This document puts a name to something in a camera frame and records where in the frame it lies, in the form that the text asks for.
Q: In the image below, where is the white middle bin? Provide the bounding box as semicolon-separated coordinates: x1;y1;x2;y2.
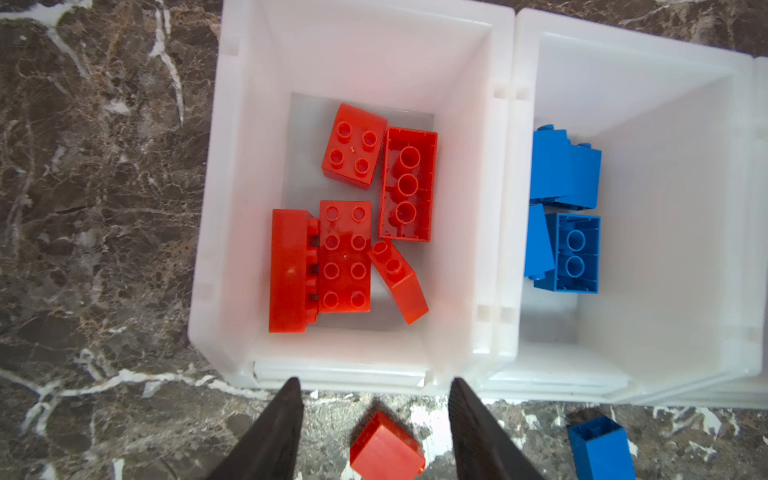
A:
476;9;758;403

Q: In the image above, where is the blue studded brick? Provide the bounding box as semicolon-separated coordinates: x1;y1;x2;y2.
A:
533;213;601;294

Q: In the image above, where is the long red brick slanted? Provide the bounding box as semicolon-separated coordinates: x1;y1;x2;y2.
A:
269;209;320;333

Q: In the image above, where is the blue brick tall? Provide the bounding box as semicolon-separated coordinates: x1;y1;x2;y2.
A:
524;204;555;281

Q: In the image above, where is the red square brick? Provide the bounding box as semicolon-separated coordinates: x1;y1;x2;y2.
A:
368;240;429;325
350;411;426;480

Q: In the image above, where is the lone blue brick front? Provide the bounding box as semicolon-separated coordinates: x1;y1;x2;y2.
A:
554;143;602;211

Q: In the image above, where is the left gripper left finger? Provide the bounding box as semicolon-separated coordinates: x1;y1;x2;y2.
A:
208;377;304;479

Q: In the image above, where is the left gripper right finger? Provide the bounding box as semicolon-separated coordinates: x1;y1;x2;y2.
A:
448;377;543;480

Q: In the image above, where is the long red brick front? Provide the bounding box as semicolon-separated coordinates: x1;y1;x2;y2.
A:
378;127;438;242

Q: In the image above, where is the white left bin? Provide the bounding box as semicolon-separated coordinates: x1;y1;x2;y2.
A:
188;1;515;394

